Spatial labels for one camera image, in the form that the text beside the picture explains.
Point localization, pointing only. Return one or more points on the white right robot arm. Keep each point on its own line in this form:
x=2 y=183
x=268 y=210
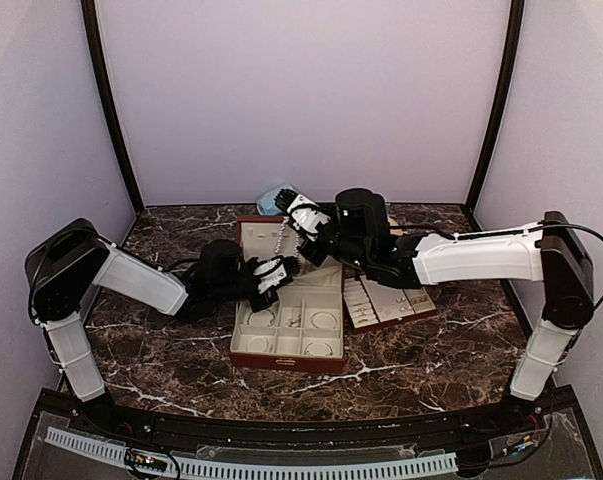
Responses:
x=548 y=251

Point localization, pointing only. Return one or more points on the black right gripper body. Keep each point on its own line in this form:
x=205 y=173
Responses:
x=351 y=251

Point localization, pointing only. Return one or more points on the silver bangle left compartment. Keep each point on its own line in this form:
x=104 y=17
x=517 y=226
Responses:
x=264 y=318

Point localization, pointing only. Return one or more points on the silver bangle compartment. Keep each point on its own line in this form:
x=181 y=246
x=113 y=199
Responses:
x=264 y=318
x=324 y=320
x=258 y=345
x=318 y=349

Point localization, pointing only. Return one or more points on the light blue cup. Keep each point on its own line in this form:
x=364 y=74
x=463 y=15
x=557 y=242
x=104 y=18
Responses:
x=266 y=206

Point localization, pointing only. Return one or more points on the silver bangle right compartment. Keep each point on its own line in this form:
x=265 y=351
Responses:
x=318 y=349

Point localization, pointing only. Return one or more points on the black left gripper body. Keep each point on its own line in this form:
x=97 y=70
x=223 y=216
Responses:
x=226 y=293

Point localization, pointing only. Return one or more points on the silver bangle front compartment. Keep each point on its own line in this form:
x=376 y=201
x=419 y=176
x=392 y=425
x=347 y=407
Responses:
x=258 y=345

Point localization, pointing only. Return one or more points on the red earring tray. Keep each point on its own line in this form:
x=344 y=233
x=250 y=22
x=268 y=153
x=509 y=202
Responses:
x=371 y=306

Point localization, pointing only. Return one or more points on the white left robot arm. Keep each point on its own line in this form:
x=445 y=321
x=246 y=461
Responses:
x=68 y=273

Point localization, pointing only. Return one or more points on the red wooden jewelry box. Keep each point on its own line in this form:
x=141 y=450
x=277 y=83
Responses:
x=302 y=331

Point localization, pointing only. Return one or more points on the silver charm jewelry pile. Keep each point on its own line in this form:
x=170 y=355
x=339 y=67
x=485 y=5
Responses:
x=294 y=319

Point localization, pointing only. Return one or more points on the silver bangle back compartment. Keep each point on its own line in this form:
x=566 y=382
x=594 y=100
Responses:
x=324 y=320

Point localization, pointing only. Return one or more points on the white slotted cable duct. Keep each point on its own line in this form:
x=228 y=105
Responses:
x=217 y=463

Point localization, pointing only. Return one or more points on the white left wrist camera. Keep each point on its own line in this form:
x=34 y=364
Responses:
x=275 y=272

